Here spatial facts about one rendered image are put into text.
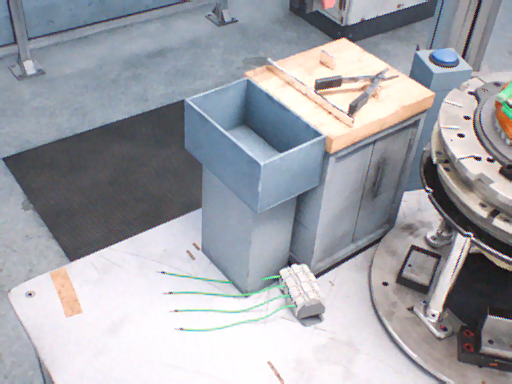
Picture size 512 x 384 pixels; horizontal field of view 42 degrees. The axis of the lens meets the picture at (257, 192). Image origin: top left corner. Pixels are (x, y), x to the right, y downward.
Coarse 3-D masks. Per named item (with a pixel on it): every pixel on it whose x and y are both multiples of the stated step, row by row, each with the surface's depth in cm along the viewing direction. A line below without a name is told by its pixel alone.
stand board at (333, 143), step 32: (288, 64) 98; (320, 64) 99; (352, 64) 100; (384, 64) 100; (288, 96) 92; (352, 96) 93; (384, 96) 94; (416, 96) 94; (320, 128) 87; (352, 128) 87; (384, 128) 92
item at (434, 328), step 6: (426, 300) 99; (414, 306) 99; (420, 306) 98; (426, 306) 99; (420, 312) 98; (444, 318) 97; (426, 324) 97; (432, 324) 96; (438, 324) 96; (444, 324) 96; (450, 324) 96; (432, 330) 96; (438, 330) 95; (450, 330) 96; (438, 336) 95; (444, 336) 95
